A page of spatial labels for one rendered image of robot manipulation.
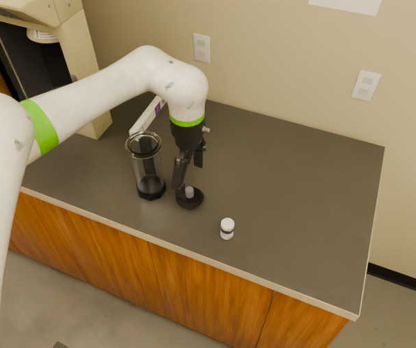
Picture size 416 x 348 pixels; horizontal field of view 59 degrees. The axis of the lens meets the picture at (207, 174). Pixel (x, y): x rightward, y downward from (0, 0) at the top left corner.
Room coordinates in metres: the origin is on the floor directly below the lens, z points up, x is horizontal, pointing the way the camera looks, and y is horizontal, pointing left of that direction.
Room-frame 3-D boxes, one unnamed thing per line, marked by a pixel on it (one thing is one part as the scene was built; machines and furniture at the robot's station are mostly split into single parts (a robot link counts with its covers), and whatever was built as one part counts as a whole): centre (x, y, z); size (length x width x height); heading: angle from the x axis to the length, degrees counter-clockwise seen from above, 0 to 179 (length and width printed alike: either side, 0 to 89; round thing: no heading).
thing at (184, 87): (0.75, 0.06, 1.39); 0.13 x 0.11 x 0.14; 49
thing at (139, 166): (0.80, 0.19, 1.06); 0.11 x 0.11 x 0.21
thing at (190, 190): (0.74, 0.06, 0.97); 0.09 x 0.09 x 0.07
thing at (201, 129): (0.74, 0.05, 1.29); 0.12 x 0.09 x 0.06; 68
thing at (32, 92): (1.22, 0.53, 1.19); 0.26 x 0.24 x 0.35; 67
